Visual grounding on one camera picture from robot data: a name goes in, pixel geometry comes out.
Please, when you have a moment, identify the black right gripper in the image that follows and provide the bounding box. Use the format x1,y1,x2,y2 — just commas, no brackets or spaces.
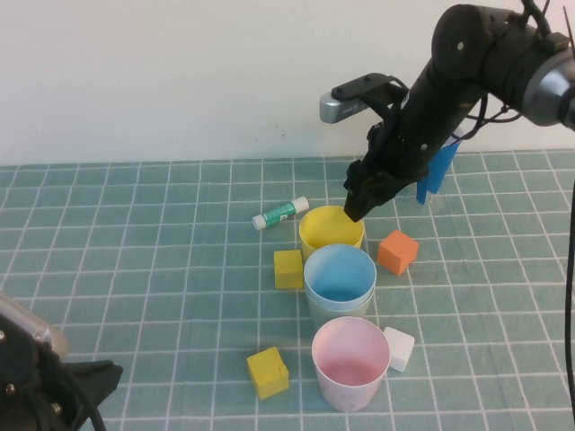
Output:
343,119,450,222

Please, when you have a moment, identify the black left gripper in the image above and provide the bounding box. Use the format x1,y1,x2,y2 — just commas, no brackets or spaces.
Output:
0,313,124,431

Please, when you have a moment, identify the yellow plastic cup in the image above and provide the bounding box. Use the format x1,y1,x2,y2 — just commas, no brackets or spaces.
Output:
298,205,366,264

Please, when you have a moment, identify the light blue plastic cup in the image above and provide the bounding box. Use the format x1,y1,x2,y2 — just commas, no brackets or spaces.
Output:
303,242,377,312

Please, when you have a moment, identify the green plastic cup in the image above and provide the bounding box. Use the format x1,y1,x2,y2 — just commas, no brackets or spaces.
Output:
305,286,375,331

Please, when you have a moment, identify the orange foam cube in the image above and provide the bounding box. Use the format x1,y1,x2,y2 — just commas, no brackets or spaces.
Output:
376,229,420,277

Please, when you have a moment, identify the blue rolled paper cone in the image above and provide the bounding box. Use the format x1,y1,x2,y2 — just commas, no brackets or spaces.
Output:
415,138,464,207

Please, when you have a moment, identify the green and white glue stick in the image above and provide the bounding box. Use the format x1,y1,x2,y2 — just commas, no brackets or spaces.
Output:
251,196,309,232

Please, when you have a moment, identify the yellow foam cube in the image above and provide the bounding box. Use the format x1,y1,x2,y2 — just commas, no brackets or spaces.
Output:
273,249,305,291
245,345,290,400

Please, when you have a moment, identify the green grid table mat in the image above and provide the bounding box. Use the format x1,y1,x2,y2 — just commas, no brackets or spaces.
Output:
0,150,575,431

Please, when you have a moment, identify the white foam cube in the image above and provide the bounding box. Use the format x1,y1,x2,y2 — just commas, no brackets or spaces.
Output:
382,326,415,373

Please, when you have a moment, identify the pink plastic cup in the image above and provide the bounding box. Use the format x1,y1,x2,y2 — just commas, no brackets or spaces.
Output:
312,314,392,412

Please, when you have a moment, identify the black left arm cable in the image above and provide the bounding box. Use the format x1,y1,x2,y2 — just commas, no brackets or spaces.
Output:
57,367,107,431

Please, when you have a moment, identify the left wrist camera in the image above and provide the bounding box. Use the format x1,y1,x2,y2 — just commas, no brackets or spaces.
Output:
0,294,72,360

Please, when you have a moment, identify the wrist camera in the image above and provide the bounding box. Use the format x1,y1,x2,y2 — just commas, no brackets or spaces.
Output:
319,74,408,123
0,294,72,360

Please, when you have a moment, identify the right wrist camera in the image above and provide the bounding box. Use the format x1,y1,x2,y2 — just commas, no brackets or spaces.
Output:
319,74,408,123

